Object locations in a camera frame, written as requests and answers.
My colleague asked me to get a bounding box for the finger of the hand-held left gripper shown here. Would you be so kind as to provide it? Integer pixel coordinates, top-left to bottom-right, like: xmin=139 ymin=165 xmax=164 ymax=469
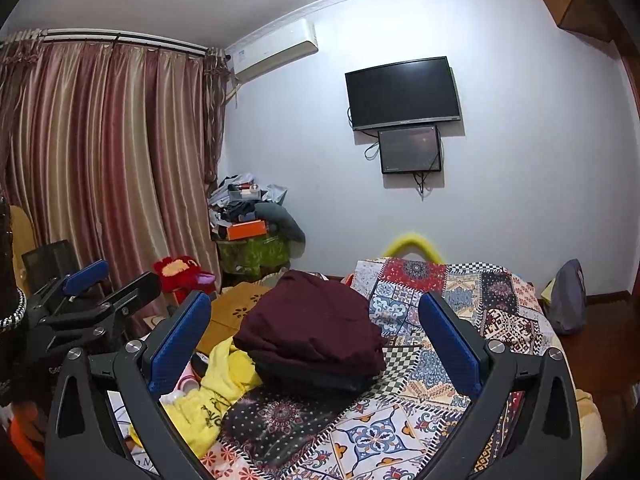
xmin=30 ymin=260 xmax=111 ymax=311
xmin=39 ymin=272 xmax=162 ymax=341

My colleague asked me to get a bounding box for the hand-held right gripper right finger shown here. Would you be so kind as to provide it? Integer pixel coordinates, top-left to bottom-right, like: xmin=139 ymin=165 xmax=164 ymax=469
xmin=419 ymin=291 xmax=583 ymax=480

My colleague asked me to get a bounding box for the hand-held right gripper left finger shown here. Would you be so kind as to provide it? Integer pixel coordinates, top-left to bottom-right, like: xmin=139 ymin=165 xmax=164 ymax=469
xmin=45 ymin=290 xmax=213 ymax=480

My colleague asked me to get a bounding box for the maroon button-up shirt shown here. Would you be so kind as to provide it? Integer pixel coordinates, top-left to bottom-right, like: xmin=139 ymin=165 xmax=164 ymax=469
xmin=233 ymin=269 xmax=390 ymax=378

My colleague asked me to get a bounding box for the black chair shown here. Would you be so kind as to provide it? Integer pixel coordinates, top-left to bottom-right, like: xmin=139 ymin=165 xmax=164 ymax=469
xmin=21 ymin=240 xmax=81 ymax=296

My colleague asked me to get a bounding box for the red plush toy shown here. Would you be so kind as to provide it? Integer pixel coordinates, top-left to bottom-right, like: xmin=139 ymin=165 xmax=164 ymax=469
xmin=152 ymin=255 xmax=216 ymax=293

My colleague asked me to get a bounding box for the pink plastic cup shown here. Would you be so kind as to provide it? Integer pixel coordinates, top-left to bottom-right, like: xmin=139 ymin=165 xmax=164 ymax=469
xmin=172 ymin=377 xmax=201 ymax=401

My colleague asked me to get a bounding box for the yellow cloth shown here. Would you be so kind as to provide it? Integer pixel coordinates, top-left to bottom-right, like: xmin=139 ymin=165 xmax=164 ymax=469
xmin=127 ymin=337 xmax=263 ymax=458

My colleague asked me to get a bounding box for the mustard patterned cushion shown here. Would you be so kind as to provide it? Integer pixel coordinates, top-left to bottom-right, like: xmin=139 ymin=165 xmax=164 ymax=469
xmin=210 ymin=280 xmax=281 ymax=356

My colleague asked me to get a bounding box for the orange plastic object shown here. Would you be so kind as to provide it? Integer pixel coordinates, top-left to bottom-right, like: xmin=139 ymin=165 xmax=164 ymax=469
xmin=10 ymin=400 xmax=48 ymax=480

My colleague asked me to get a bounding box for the wooden board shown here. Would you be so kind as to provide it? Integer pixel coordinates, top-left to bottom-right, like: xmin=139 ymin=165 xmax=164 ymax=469
xmin=10 ymin=205 xmax=36 ymax=291

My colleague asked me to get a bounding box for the dark cloth with checkered trim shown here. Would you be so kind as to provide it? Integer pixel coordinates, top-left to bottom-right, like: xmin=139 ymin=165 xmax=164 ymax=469
xmin=0 ymin=195 xmax=27 ymax=331

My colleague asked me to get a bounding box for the patchwork printed blanket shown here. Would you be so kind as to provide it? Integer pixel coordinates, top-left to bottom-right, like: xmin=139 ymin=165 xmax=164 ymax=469
xmin=197 ymin=257 xmax=566 ymax=480

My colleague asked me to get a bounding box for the cartoon printed cloth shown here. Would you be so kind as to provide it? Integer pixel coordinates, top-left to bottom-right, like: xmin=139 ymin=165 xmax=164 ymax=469
xmin=107 ymin=390 xmax=166 ymax=478

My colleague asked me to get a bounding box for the green patterned cover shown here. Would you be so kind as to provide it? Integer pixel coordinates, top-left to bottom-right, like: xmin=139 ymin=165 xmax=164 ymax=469
xmin=217 ymin=235 xmax=291 ymax=277

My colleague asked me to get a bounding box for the yellow padded hoop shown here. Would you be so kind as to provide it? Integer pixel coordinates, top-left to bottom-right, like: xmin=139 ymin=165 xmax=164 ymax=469
xmin=382 ymin=231 xmax=441 ymax=263

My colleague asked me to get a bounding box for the striped pink curtain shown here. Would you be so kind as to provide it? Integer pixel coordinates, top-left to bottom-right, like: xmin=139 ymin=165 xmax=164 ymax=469
xmin=0 ymin=35 xmax=231 ymax=311

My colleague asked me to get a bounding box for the grey backpack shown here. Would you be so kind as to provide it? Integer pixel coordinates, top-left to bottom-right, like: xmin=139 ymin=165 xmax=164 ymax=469
xmin=545 ymin=259 xmax=588 ymax=336

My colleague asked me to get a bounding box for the orange box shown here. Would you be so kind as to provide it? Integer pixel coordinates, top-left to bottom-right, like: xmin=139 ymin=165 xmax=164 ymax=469
xmin=226 ymin=220 xmax=268 ymax=241

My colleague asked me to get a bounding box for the black garment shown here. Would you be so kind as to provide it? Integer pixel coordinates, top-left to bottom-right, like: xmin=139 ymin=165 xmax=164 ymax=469
xmin=250 ymin=355 xmax=388 ymax=395

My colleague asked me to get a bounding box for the pile of clutter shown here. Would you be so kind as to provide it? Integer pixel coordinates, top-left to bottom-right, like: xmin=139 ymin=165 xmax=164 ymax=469
xmin=207 ymin=174 xmax=288 ymax=226

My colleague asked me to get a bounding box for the grey cushion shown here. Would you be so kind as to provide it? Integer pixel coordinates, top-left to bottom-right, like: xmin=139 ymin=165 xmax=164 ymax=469
xmin=252 ymin=202 xmax=306 ymax=258

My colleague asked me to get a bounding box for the cream blanket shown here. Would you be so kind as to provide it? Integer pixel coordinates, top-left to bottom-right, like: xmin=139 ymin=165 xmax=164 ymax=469
xmin=572 ymin=387 xmax=608 ymax=466

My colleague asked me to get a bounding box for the curtain rod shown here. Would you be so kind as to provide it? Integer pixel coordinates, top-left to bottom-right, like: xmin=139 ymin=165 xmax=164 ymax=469
xmin=0 ymin=30 xmax=226 ymax=53

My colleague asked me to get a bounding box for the white air conditioner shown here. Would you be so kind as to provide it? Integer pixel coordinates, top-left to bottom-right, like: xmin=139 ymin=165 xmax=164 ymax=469
xmin=227 ymin=17 xmax=319 ymax=83

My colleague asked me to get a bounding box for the small wall monitor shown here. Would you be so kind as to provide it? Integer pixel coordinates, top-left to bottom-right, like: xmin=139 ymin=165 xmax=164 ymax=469
xmin=377 ymin=125 xmax=443 ymax=175

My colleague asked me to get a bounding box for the wall-mounted television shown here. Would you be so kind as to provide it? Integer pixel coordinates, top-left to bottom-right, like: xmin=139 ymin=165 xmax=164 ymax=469
xmin=345 ymin=56 xmax=462 ymax=132

